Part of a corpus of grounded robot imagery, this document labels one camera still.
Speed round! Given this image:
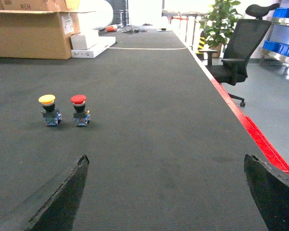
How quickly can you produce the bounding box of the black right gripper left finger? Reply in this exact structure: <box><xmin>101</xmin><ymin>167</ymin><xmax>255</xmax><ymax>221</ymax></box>
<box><xmin>0</xmin><ymin>155</ymin><xmax>90</xmax><ymax>231</ymax></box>

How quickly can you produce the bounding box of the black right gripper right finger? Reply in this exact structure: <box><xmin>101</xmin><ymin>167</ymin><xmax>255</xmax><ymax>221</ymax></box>
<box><xmin>244</xmin><ymin>154</ymin><xmax>289</xmax><ymax>231</ymax></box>

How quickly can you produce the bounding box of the yellow mushroom push button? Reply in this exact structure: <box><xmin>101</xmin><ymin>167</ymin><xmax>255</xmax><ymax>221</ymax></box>
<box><xmin>38</xmin><ymin>94</ymin><xmax>62</xmax><ymax>126</ymax></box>

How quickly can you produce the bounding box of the red mushroom push button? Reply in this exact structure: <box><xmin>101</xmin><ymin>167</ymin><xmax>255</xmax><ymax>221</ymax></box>
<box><xmin>70</xmin><ymin>94</ymin><xmax>90</xmax><ymax>126</ymax></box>

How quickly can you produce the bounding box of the black office chair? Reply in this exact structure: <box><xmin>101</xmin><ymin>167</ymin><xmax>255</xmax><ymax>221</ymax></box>
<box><xmin>198</xmin><ymin>3</ymin><xmax>280</xmax><ymax>107</ymax></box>

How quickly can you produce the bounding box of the small white box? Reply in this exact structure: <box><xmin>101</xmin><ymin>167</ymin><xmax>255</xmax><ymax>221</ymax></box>
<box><xmin>71</xmin><ymin>30</ymin><xmax>99</xmax><ymax>50</ymax></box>

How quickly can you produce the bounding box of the flat white box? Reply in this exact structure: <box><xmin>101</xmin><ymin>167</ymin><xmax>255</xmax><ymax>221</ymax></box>
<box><xmin>71</xmin><ymin>37</ymin><xmax>116</xmax><ymax>59</ymax></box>

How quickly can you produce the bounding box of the large open cardboard box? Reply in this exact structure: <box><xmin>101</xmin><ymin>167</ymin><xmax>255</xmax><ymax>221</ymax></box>
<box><xmin>0</xmin><ymin>10</ymin><xmax>84</xmax><ymax>60</ymax></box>

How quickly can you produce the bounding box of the green potted plant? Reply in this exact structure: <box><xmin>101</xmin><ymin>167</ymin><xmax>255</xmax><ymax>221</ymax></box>
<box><xmin>204</xmin><ymin>0</ymin><xmax>242</xmax><ymax>53</ymax></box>

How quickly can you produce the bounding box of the upper cardboard box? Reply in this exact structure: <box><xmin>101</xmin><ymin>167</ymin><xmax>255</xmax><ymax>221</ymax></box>
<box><xmin>0</xmin><ymin>0</ymin><xmax>80</xmax><ymax>12</ymax></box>

